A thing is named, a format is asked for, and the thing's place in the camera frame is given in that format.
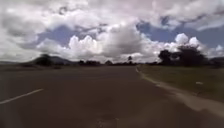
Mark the distant row of trees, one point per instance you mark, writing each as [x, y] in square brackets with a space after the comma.
[90, 62]

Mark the dark grey asphalt road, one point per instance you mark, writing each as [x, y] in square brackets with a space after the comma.
[93, 100]

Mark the distant hill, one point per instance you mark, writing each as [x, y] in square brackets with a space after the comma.
[56, 60]

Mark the lone distant tree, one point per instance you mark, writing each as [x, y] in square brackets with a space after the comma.
[129, 58]

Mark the clump of dark trees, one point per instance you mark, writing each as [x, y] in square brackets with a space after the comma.
[183, 56]

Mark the grass verge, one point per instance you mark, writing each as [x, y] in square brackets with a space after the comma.
[190, 77]

